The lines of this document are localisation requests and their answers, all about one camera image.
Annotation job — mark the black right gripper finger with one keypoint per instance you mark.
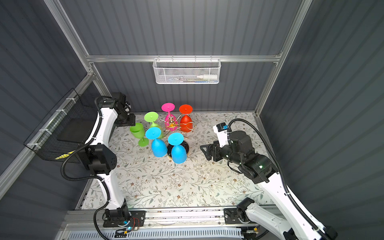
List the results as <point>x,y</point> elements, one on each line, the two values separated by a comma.
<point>208,155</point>
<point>207,149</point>

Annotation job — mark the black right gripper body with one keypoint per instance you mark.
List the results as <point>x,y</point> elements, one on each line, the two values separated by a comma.
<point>217,150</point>

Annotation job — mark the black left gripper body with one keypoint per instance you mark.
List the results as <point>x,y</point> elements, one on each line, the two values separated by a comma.
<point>125,120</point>

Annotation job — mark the lime green wine glass front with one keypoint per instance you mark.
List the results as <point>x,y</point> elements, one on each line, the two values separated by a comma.
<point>138,132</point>

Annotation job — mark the lime green wine glass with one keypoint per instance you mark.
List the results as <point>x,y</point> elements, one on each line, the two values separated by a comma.
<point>138,132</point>
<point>151,118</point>

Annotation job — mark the blue wine glass front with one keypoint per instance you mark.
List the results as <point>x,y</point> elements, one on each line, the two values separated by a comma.
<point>178,152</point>

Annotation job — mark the blue wine glass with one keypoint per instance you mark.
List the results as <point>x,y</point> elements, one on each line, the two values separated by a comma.
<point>159,147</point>
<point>178,152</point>

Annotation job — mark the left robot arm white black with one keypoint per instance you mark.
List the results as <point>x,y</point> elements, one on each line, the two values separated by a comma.
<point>101,161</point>

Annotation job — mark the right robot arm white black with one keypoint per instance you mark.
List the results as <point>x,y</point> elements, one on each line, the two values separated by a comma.
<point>297,223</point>

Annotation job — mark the lime green wine glass back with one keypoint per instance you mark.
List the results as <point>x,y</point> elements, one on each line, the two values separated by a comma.
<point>151,118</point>

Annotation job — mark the red wine glass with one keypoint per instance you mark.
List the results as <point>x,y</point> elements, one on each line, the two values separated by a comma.
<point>186,122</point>

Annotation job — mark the gold wine glass rack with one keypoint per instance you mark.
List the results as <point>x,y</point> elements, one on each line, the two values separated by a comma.
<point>184,144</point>

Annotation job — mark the magenta wine glass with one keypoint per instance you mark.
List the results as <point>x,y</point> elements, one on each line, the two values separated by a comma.
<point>171,122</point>

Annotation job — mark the blue wine glass left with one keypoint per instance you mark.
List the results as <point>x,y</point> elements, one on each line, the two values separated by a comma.
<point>159,147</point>

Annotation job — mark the black pad in basket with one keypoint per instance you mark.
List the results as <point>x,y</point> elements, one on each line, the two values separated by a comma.
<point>76,131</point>

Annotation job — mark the yellow black striped item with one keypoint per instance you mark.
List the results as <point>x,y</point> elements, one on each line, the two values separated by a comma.
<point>71,153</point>

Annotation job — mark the white marker in basket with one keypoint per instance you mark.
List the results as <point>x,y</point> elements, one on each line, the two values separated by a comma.
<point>208,77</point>

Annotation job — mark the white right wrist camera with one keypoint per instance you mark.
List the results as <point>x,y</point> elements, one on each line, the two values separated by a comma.
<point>222,133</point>

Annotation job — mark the white wire mesh basket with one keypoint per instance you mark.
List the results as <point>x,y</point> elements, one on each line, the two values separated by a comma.
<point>185,73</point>

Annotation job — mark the black wire mesh basket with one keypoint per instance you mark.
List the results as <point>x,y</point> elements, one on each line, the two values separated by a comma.
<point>43,140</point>

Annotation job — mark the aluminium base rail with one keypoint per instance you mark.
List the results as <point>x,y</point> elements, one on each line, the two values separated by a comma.
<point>191,223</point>

